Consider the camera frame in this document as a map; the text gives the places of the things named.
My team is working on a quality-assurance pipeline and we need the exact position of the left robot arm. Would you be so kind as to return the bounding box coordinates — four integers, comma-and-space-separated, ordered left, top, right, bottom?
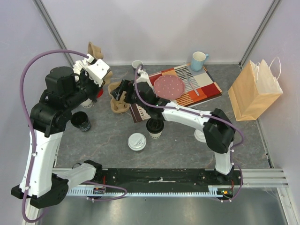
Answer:
11, 66, 109, 209

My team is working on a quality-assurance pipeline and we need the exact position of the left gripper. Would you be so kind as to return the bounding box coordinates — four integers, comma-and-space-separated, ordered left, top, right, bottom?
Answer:
66, 67, 105, 110

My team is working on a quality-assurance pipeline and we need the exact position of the light blue mug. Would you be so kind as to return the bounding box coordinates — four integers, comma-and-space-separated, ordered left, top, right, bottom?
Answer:
191, 52, 209, 72

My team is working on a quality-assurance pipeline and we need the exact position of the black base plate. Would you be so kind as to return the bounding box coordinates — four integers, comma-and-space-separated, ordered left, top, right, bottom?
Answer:
76, 167, 244, 193

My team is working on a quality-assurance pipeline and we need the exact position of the red straw holder cup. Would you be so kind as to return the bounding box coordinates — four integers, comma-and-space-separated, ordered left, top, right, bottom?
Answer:
97, 89, 104, 98

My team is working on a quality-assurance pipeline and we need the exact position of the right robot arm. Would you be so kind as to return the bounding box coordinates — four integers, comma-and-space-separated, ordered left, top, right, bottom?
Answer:
110, 80, 235, 185

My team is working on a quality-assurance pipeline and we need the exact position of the small grey patterned mug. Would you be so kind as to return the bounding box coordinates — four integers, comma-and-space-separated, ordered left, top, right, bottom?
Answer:
131, 60, 143, 70

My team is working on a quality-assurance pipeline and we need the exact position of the white paper cup stack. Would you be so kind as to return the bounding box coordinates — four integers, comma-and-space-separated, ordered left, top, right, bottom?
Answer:
81, 98, 93, 109

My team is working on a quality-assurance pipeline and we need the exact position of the purple cable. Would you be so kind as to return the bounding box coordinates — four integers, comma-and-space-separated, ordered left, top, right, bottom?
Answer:
20, 49, 128, 223
134, 64, 245, 203

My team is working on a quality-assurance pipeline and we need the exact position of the patchwork placemat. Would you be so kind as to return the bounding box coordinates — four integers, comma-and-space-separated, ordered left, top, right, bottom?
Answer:
149, 63, 222, 107

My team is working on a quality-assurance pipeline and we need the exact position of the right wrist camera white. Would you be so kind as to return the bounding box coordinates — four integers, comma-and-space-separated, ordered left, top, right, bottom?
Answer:
135, 68, 152, 86

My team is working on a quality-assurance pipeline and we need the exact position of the black lid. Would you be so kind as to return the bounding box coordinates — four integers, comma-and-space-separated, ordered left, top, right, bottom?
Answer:
146, 118, 164, 134

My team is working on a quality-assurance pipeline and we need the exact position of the cable duct rail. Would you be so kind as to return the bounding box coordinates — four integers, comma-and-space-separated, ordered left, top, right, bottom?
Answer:
67, 185, 235, 196

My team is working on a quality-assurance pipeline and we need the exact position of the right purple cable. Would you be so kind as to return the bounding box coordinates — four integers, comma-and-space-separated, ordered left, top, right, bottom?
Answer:
134, 64, 245, 203

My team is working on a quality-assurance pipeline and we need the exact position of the white lid stack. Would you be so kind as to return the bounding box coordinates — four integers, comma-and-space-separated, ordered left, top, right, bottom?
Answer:
194, 129, 206, 143

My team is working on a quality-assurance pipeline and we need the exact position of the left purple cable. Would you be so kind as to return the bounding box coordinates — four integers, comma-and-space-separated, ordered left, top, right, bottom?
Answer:
20, 49, 128, 223

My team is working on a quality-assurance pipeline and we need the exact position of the white wrapped straws bundle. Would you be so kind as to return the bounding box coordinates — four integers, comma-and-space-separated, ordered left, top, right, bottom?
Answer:
73, 60, 89, 75

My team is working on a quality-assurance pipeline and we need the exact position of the brown paper bag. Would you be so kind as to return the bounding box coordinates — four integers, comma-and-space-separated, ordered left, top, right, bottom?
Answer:
228, 57, 283, 121

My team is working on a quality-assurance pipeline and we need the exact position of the pink dotted plate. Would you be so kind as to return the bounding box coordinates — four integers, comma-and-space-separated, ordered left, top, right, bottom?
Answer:
153, 75, 185, 100

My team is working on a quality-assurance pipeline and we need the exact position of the cardboard cup carrier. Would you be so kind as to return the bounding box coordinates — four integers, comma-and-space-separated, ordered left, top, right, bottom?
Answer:
87, 42, 130, 114

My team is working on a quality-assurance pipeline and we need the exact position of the black plastic cup stack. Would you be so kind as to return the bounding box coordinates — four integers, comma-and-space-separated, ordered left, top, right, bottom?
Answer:
70, 111, 91, 132

